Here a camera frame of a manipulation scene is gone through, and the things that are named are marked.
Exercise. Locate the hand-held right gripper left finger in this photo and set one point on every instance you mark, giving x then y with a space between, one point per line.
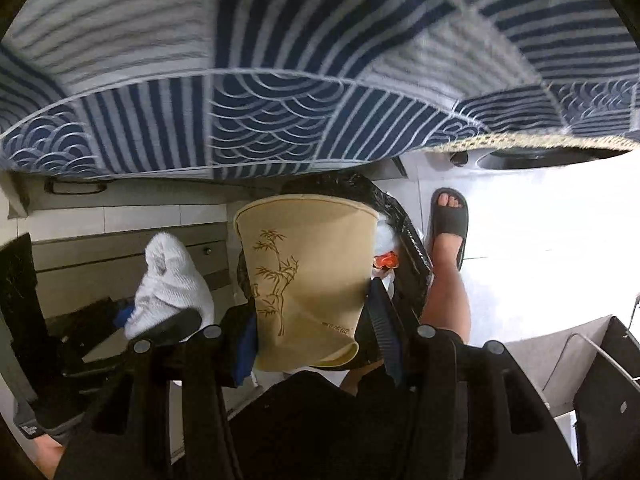
245 350

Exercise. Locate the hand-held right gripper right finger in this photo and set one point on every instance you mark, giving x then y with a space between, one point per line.
385 330

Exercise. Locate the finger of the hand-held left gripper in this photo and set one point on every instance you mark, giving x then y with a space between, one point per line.
95 317
165 329

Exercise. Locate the white towel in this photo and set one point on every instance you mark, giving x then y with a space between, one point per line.
170 285

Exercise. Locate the trash bin with black bag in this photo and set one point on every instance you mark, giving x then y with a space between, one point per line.
407 255

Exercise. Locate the tan bamboo print paper cup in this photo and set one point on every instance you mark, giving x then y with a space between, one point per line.
310 270

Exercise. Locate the person's left hand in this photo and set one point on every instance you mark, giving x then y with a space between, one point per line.
51 455

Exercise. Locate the person's leg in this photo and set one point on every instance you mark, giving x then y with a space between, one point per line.
445 295

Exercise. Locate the round cabinet knob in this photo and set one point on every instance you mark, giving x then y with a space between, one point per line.
208 250

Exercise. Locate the grey sandal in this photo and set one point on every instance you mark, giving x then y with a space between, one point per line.
450 227

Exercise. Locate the blue white patterned tablecloth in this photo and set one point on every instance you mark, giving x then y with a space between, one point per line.
275 60

